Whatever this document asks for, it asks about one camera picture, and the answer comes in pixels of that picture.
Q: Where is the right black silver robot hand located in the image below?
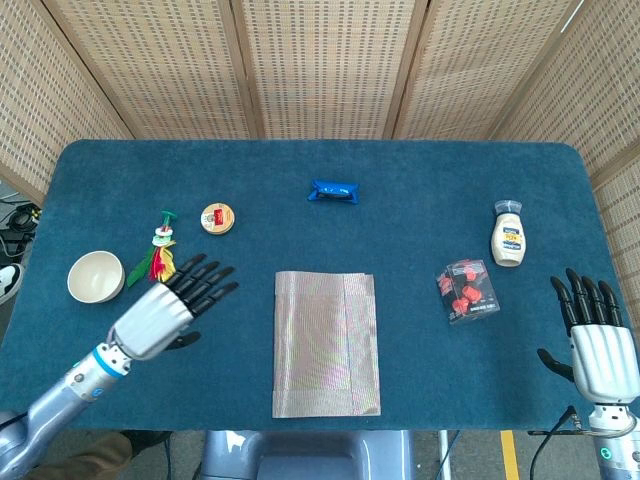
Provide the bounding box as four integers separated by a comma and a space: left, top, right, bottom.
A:
537, 268, 634, 405

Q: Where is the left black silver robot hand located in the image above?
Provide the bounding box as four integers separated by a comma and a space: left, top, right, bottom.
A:
108, 253, 240, 362

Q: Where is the cream bowl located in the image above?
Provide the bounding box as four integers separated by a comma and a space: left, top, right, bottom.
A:
67, 250, 126, 304

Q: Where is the grey woven placemat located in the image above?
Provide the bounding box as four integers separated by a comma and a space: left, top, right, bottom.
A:
272, 271, 382, 419

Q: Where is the feather shuttlecock toy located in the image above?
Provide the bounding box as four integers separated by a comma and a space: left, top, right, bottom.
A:
126, 209, 180, 289

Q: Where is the round tin with label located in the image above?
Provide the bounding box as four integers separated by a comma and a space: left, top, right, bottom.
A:
200, 202, 237, 236

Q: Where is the white black sneaker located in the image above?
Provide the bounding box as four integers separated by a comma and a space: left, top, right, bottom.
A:
0, 263, 24, 304

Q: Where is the clear box of red capsules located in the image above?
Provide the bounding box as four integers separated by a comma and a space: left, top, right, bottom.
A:
435, 258, 502, 327

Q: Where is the mayonnaise squeeze bottle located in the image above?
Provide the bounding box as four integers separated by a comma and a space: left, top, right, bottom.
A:
490, 199, 530, 268

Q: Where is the white table leg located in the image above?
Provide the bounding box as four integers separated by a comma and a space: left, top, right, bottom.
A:
437, 430, 453, 480

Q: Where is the grey robot torso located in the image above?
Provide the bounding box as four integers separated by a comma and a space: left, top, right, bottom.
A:
198, 429, 417, 480

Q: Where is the blue snack packet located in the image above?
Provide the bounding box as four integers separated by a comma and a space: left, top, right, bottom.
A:
305, 179, 361, 206

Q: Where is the blue carpet table cover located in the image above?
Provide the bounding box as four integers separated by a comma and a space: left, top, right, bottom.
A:
0, 138, 640, 434

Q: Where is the woven folding screen panel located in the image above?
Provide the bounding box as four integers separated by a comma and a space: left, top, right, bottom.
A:
228, 0, 431, 141
487, 0, 640, 321
382, 0, 589, 141
42, 0, 264, 141
0, 0, 137, 206

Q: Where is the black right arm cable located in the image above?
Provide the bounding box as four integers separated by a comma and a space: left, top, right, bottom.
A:
529, 405, 579, 480

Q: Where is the black floor cable bundle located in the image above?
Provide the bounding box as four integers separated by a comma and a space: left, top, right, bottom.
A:
0, 192, 44, 261

